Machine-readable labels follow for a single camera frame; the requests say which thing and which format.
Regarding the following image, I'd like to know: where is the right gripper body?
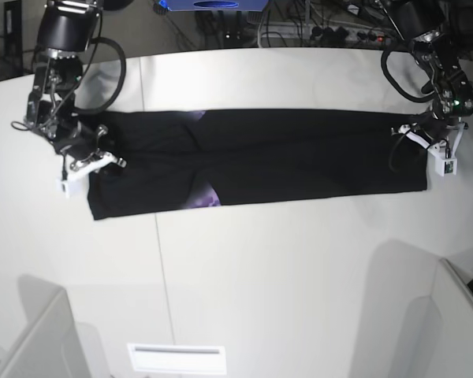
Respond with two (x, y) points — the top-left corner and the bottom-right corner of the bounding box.
(43, 117), (104, 161)

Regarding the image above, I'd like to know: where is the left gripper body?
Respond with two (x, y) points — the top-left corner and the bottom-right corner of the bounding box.
(412, 111), (467, 148)

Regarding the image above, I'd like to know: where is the black T-shirt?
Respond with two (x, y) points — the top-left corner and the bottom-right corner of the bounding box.
(84, 109), (427, 220)

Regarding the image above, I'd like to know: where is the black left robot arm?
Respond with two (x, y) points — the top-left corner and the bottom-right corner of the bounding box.
(379, 1), (473, 148)

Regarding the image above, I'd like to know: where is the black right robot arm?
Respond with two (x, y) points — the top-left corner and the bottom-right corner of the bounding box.
(10, 1), (130, 183)

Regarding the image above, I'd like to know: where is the blue box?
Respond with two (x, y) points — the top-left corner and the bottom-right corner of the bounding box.
(158, 0), (269, 12)

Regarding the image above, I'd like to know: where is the white left partition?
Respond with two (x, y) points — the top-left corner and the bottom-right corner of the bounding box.
(0, 275), (111, 377)

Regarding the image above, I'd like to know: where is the white partition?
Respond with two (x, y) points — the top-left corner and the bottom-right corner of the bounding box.
(393, 259), (473, 377)
(0, 275), (111, 377)

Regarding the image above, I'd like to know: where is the white slotted panel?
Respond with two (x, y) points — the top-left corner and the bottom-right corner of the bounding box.
(128, 343), (227, 376)

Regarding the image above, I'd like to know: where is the white right partition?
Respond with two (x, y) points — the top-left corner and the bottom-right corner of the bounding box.
(393, 259), (473, 377)

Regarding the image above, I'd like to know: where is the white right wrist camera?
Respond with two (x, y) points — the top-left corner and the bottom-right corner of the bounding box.
(57, 179), (82, 198)

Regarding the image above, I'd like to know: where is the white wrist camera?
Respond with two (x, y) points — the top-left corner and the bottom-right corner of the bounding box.
(431, 152), (458, 177)
(57, 179), (82, 198)

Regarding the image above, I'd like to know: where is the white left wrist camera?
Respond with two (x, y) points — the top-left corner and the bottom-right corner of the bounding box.
(431, 152), (458, 177)

